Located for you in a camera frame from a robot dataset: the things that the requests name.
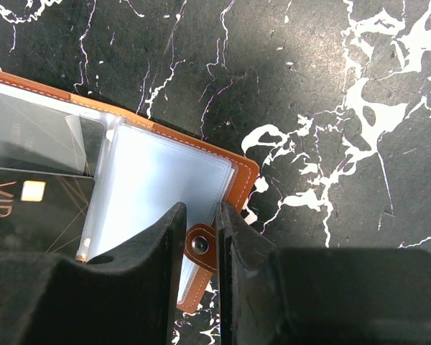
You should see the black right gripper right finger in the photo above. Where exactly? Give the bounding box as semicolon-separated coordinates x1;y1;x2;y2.
215;202;431;344

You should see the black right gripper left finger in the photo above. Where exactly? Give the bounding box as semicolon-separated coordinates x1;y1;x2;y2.
0;202;187;344

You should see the orange leather card holder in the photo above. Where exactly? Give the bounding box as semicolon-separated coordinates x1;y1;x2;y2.
0;71;259;313

